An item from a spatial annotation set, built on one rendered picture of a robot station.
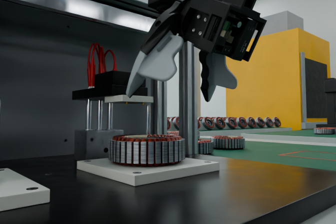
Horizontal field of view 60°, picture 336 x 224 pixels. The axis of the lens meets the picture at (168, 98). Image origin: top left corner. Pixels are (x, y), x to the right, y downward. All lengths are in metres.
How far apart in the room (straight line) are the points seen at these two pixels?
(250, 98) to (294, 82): 0.63
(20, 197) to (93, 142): 0.26
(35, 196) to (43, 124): 0.35
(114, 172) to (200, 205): 0.14
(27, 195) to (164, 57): 0.19
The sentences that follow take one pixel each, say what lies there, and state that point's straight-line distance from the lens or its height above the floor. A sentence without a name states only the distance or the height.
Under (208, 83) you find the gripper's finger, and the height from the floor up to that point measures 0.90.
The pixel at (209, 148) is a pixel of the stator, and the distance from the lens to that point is 0.78.
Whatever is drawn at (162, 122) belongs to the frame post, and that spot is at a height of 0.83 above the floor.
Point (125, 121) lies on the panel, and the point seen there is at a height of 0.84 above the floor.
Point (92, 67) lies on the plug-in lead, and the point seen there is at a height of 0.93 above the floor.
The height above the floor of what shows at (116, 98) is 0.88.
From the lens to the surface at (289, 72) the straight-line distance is 3.92.
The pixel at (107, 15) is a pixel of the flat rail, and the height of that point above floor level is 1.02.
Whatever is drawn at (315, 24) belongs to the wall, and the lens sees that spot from 5.97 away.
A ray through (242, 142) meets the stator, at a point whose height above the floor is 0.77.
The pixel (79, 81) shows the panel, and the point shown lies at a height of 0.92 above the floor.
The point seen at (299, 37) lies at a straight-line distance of 3.96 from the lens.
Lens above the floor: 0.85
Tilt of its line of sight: 4 degrees up
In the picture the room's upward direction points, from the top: straight up
